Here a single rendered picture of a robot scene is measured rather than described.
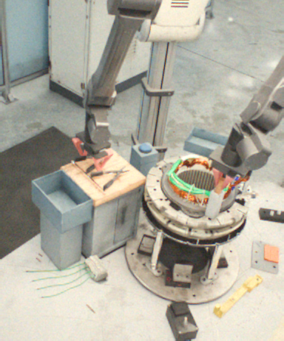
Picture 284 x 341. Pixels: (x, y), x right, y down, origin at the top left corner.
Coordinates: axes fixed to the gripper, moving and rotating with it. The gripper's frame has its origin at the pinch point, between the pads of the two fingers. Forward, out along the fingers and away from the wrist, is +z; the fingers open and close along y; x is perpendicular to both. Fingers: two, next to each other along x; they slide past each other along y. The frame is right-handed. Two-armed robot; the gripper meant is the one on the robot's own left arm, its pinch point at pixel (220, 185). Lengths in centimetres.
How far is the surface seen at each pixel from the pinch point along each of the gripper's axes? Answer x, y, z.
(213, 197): -1.3, -0.2, 4.1
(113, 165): 4.3, -35.0, 17.9
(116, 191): -5.6, -27.2, 17.2
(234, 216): 3.7, 6.4, 10.7
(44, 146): 107, -141, 133
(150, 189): -1.6, -18.2, 13.2
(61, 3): 170, -186, 61
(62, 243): -20, -34, 34
